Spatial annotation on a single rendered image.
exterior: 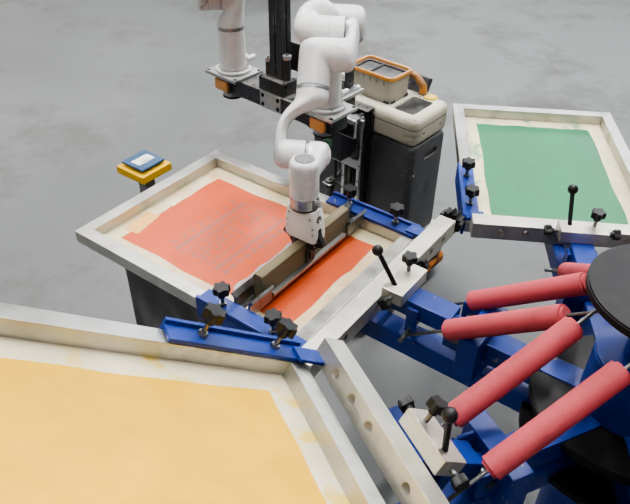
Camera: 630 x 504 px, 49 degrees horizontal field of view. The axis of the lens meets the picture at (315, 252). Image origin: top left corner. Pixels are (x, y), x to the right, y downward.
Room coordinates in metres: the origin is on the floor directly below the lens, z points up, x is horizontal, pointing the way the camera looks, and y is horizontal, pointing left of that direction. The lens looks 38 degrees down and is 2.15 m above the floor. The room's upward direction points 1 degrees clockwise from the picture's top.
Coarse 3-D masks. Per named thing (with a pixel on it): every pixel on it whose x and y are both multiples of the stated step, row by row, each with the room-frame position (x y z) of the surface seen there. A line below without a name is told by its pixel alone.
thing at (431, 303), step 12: (420, 288) 1.28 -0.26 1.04; (408, 300) 1.24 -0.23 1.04; (420, 300) 1.24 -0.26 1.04; (432, 300) 1.24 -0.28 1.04; (444, 300) 1.24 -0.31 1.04; (420, 312) 1.22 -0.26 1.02; (432, 312) 1.20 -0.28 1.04; (444, 312) 1.20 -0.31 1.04; (456, 312) 1.20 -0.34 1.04; (432, 324) 1.20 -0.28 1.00
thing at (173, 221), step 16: (176, 208) 1.74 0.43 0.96; (160, 224) 1.65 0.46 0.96; (176, 224) 1.65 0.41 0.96; (192, 224) 1.66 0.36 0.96; (128, 240) 1.57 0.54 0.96; (144, 240) 1.57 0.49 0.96; (160, 240) 1.57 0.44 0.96; (160, 256) 1.50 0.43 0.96; (176, 256) 1.50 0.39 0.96; (256, 256) 1.51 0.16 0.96; (272, 256) 1.51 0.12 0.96; (192, 272) 1.43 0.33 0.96; (208, 272) 1.43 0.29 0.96; (240, 272) 1.44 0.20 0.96; (304, 272) 1.44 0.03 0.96; (288, 288) 1.37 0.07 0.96; (304, 288) 1.37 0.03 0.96; (320, 288) 1.38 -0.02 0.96; (272, 304) 1.31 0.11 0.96; (288, 304) 1.31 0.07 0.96; (304, 304) 1.31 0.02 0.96
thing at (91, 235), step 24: (192, 168) 1.92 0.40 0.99; (240, 168) 1.93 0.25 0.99; (144, 192) 1.77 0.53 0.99; (168, 192) 1.81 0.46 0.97; (288, 192) 1.81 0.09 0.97; (120, 216) 1.65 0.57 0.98; (96, 240) 1.52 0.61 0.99; (408, 240) 1.55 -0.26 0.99; (120, 264) 1.46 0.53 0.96; (144, 264) 1.42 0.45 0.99; (168, 288) 1.35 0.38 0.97; (192, 288) 1.33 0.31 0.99; (360, 288) 1.34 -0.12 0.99; (336, 312) 1.25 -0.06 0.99; (312, 336) 1.16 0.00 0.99
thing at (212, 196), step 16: (208, 192) 1.83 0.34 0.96; (224, 192) 1.83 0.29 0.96; (240, 192) 1.83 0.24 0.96; (192, 208) 1.74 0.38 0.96; (208, 208) 1.74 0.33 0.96; (272, 208) 1.75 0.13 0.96; (288, 240) 1.58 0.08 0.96; (352, 240) 1.59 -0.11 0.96; (336, 256) 1.51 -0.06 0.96; (352, 256) 1.51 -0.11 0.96; (320, 272) 1.44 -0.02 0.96; (336, 272) 1.44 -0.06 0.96
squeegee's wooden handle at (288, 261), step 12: (336, 216) 1.56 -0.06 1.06; (348, 216) 1.60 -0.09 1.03; (336, 228) 1.55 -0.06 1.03; (300, 240) 1.45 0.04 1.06; (324, 240) 1.50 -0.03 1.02; (288, 252) 1.39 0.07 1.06; (300, 252) 1.42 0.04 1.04; (276, 264) 1.34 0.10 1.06; (288, 264) 1.37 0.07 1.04; (300, 264) 1.42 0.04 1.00; (264, 276) 1.30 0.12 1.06; (276, 276) 1.33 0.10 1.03; (288, 276) 1.37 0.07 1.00; (264, 288) 1.30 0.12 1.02
